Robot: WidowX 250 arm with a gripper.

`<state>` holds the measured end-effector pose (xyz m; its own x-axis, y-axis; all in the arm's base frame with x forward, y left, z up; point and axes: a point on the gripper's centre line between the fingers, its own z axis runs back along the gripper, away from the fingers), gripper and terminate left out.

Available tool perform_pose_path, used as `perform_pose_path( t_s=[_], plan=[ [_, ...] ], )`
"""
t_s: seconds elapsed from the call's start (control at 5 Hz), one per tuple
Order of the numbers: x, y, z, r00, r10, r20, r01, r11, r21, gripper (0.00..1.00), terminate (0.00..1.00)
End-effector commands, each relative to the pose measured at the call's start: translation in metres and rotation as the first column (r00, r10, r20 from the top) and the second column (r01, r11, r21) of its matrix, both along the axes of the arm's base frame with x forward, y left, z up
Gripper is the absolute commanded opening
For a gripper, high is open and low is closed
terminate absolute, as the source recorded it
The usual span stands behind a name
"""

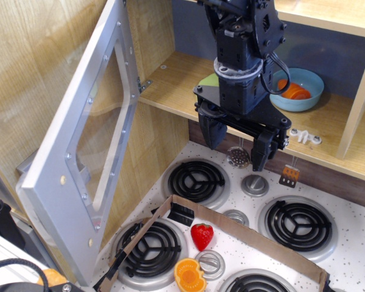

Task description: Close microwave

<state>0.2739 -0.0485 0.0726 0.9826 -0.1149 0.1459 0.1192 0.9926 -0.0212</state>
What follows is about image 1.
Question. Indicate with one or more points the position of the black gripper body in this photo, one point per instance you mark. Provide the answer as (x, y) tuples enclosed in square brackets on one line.
[(242, 99)]

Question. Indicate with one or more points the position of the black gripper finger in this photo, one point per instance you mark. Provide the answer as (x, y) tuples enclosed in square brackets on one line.
[(264, 148), (213, 130)]

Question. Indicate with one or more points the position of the silver microwave door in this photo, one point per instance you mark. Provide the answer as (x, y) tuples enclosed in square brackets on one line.
[(67, 190)]

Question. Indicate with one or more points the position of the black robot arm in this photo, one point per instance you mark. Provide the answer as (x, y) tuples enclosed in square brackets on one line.
[(247, 34)]

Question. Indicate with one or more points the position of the wooden microwave shelf cabinet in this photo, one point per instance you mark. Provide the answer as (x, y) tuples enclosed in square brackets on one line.
[(338, 120)]

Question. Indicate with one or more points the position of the hanging silver strainer spoon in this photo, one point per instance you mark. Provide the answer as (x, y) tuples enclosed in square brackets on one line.
[(237, 156)]

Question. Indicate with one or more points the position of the light green plate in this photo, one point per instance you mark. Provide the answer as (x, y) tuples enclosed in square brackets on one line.
[(210, 80)]

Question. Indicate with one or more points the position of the hanging orange spatula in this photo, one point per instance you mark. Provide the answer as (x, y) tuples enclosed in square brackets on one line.
[(290, 174)]

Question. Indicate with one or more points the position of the white plastic door latch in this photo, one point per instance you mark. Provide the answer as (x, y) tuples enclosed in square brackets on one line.
[(303, 136)]

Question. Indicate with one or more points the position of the upper silver stove knob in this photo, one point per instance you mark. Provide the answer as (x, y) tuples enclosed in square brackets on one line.
[(255, 186)]

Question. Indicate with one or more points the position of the silver stove knob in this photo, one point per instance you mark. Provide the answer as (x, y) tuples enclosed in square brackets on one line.
[(238, 216), (212, 264), (255, 186)]

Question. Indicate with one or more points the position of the orange carrot slices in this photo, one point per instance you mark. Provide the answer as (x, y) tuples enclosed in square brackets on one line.
[(296, 92)]

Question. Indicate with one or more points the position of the light blue bowl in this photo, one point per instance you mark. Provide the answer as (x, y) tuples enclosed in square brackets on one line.
[(308, 80)]

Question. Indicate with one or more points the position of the back left stove burner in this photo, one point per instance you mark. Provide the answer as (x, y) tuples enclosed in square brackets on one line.
[(199, 180)]

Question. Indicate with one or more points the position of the stove burner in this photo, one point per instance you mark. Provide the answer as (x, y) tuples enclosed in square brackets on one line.
[(199, 180), (150, 265), (256, 280), (300, 224)]

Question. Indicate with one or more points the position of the middle silver stove knob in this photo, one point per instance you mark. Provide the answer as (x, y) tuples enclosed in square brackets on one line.
[(238, 216)]

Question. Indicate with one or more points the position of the back right stove burner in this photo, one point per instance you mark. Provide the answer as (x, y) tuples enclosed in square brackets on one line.
[(300, 224)]

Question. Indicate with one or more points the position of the brown cardboard barrier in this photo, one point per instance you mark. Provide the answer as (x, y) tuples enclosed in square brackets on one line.
[(184, 211)]

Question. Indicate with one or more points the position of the red toy strawberry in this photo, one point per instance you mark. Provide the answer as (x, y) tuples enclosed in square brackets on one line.
[(201, 234)]

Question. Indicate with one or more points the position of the lower silver stove knob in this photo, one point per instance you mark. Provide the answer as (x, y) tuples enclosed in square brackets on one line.
[(212, 264)]

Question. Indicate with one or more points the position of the front right stove burner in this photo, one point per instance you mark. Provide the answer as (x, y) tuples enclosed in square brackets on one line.
[(256, 280)]

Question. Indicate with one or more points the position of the orange toy fruit half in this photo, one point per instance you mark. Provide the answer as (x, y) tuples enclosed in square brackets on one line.
[(189, 276)]

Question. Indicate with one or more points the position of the front left stove burner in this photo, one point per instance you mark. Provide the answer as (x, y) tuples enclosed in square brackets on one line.
[(150, 265)]

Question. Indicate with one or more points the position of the orange sponge piece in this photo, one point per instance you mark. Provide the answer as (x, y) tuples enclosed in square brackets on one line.
[(54, 278)]

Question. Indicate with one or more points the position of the grey wall phone holder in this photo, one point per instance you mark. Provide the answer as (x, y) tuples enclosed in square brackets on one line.
[(24, 167)]

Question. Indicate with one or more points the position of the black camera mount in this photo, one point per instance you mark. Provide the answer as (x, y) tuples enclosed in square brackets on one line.
[(8, 228)]

